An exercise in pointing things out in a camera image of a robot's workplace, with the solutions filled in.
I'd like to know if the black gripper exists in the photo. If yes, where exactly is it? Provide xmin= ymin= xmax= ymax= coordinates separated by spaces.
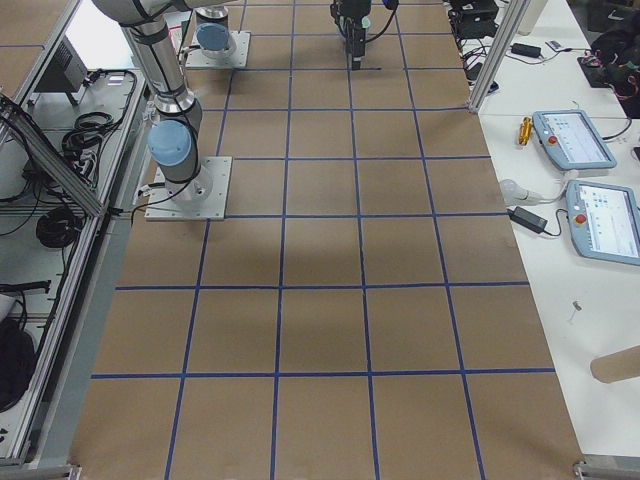
xmin=330 ymin=0 xmax=371 ymax=70

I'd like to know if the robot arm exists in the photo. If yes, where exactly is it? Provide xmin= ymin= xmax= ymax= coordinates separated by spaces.
xmin=94 ymin=1 xmax=212 ymax=209
xmin=182 ymin=0 xmax=372 ymax=70

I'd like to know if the gold cylinder tool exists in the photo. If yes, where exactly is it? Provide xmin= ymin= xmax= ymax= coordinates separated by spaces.
xmin=518 ymin=117 xmax=532 ymax=146

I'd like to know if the white light bulb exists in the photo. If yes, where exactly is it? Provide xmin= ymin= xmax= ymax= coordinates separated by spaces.
xmin=499 ymin=179 xmax=545 ymax=206

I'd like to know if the far teach pendant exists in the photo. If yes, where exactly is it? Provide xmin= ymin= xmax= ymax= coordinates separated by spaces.
xmin=532 ymin=110 xmax=617 ymax=171

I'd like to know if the teach pendant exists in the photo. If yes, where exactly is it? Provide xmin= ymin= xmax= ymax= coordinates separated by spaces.
xmin=532 ymin=110 xmax=617 ymax=171
xmin=565 ymin=180 xmax=639 ymax=266

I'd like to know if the black power adapter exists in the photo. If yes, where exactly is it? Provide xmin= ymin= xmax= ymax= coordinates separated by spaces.
xmin=507 ymin=206 xmax=548 ymax=234

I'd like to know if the brown paper table cover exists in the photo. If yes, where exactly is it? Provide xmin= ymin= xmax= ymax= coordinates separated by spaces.
xmin=70 ymin=1 xmax=580 ymax=479

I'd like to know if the near teach pendant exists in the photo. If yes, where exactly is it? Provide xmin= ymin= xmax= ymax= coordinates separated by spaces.
xmin=565 ymin=180 xmax=639 ymax=266

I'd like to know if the cardboard tube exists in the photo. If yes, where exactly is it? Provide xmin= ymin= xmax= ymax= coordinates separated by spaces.
xmin=590 ymin=345 xmax=640 ymax=384

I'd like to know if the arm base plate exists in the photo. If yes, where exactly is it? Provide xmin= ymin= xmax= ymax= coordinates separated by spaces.
xmin=144 ymin=156 xmax=233 ymax=221
xmin=184 ymin=31 xmax=251 ymax=70

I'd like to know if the aluminium frame post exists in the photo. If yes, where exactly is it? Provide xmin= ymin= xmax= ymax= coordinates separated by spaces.
xmin=468 ymin=0 xmax=531 ymax=113

